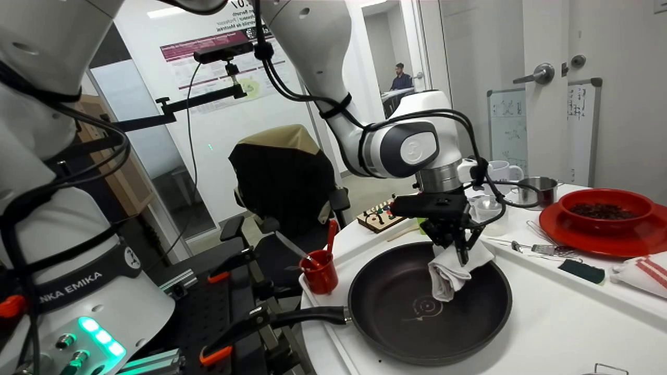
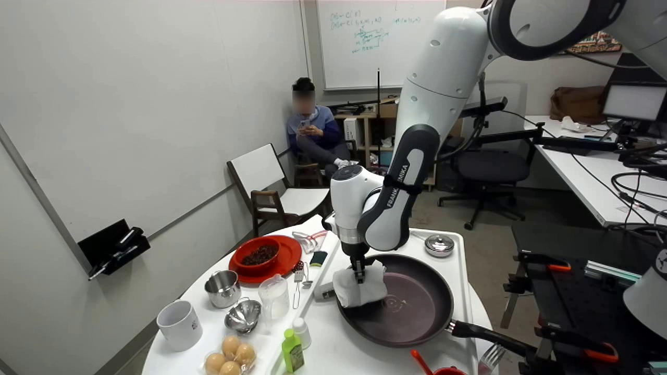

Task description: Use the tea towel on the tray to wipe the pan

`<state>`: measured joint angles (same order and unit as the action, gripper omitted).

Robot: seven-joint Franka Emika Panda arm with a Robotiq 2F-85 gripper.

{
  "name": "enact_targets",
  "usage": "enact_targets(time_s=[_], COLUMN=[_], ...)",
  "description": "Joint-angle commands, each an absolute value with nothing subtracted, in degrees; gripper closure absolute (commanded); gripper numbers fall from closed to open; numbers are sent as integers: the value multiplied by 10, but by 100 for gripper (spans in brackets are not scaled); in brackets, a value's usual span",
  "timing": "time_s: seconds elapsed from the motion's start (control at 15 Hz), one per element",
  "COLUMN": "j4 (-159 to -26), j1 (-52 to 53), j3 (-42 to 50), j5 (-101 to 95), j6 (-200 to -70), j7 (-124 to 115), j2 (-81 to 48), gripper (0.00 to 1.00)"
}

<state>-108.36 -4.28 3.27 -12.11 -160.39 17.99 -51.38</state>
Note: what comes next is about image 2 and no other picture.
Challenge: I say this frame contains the red striped cloth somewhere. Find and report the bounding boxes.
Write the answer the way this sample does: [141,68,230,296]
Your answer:
[291,215,327,254]

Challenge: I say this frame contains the small steel pot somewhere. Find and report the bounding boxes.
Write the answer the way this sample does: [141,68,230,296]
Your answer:
[205,271,239,309]

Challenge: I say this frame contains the clear plastic cup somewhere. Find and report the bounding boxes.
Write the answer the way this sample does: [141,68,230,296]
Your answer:
[258,276,289,321]

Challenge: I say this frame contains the bread rolls on plate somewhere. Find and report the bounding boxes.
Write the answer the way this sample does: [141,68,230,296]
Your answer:
[205,335,256,375]

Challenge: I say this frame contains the small steel bowl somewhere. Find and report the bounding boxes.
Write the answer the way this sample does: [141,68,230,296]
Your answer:
[226,300,263,334]

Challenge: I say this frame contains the black frying pan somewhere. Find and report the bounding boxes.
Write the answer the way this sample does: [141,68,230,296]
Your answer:
[338,254,537,361]

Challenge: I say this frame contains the white folding chair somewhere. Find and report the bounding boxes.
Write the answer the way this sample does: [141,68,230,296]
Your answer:
[228,144,329,232]

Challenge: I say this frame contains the white tea towel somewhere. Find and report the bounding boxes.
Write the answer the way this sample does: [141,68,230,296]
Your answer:
[333,260,388,309]

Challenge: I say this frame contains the orange handled clamp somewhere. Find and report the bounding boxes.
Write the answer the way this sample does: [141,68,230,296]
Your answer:
[536,323,620,366]

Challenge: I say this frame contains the white mug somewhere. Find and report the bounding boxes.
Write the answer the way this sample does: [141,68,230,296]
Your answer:
[157,300,202,353]

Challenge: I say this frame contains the wooden shelf unit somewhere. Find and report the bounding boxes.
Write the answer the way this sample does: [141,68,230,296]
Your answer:
[341,100,399,173]

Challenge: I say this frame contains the silver fork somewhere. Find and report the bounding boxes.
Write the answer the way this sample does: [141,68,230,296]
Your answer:
[478,344,504,375]

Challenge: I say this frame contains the black office chair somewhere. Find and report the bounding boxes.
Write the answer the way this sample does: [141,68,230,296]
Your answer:
[436,87,544,230]

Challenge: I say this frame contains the seated person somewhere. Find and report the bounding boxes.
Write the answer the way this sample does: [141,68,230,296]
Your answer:
[286,78,349,178]

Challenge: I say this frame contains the white desk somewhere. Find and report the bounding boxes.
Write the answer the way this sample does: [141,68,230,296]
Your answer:
[537,146,667,227]

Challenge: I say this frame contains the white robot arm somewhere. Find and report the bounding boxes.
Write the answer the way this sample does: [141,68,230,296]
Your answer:
[332,0,667,269]

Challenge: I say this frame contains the computer monitor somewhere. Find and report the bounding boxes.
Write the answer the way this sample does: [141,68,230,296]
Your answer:
[602,52,667,124]

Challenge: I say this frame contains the red plate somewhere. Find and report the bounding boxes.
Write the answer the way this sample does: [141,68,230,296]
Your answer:
[230,235,303,286]

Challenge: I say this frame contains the red bowl with food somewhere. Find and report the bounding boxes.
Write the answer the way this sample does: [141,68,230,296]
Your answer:
[232,237,280,274]

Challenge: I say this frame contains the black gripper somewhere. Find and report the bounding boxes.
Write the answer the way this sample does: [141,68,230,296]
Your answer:
[341,242,370,265]

